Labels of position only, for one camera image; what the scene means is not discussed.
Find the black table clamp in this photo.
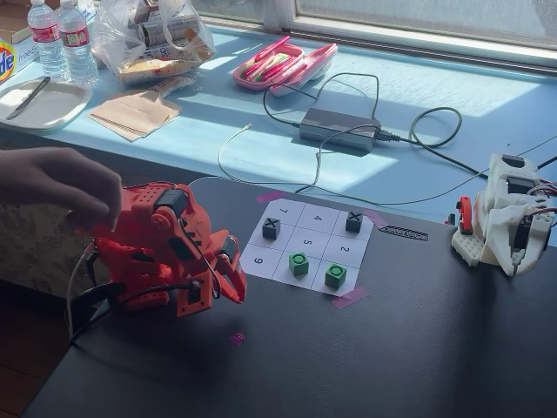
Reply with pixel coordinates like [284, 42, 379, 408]
[76, 281, 127, 326]

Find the brown cardboard box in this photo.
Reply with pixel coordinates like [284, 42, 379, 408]
[0, 0, 34, 38]

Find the white numbered grid paper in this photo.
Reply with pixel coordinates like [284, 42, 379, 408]
[238, 198, 376, 298]

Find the red trigger handle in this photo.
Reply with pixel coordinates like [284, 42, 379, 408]
[456, 195, 473, 236]

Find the black power adapter brick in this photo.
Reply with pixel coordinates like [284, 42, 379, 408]
[299, 107, 383, 153]

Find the orange wrist camera box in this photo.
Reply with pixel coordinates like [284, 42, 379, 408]
[175, 272, 215, 320]

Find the printed snack wrapper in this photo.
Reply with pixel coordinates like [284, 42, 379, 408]
[150, 74, 198, 95]

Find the thin long black cable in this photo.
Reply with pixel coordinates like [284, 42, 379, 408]
[294, 135, 557, 206]

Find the window frame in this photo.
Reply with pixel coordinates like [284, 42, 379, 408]
[191, 0, 557, 76]

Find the person's bare hand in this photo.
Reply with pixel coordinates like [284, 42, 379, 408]
[0, 146, 124, 233]

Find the clear plastic bag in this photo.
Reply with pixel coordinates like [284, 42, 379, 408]
[91, 0, 218, 86]

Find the pink open pencil case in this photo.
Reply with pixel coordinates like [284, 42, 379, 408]
[232, 35, 339, 98]

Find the printed silver can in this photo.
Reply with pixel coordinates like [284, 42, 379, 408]
[136, 15, 197, 50]

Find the white square plate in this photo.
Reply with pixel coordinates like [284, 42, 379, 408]
[0, 79, 94, 134]

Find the thin white cable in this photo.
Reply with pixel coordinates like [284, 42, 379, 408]
[189, 123, 324, 188]

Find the black adapter mains cord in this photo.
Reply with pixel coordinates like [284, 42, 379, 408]
[263, 72, 383, 193]

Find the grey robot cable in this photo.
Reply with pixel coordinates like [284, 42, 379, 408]
[64, 241, 97, 340]

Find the black adapter output cable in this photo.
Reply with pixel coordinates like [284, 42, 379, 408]
[376, 107, 491, 178]

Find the patterned beige cloth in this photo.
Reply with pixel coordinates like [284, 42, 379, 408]
[0, 138, 114, 301]

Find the green cube with ring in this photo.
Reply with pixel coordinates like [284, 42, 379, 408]
[287, 251, 310, 277]
[324, 262, 348, 289]

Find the black plastic knife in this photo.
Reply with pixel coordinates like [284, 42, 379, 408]
[5, 76, 52, 121]

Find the clear water bottle green label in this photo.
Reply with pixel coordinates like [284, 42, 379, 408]
[57, 0, 100, 87]

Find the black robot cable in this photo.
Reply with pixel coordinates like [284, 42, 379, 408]
[67, 280, 205, 347]

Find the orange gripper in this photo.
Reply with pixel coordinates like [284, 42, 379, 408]
[198, 228, 248, 305]

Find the white Tide detergent box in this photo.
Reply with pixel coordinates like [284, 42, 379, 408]
[0, 26, 44, 86]

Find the red black wire bundle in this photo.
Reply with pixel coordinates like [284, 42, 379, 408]
[525, 180, 557, 215]

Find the brown paper napkin stack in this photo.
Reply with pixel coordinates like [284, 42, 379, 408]
[85, 89, 183, 144]

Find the striped black white sticker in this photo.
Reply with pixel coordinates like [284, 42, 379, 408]
[378, 225, 430, 242]

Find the pink pen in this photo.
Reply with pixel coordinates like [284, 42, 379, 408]
[253, 34, 292, 64]

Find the clear water bottle red label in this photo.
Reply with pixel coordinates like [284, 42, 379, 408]
[27, 0, 70, 83]

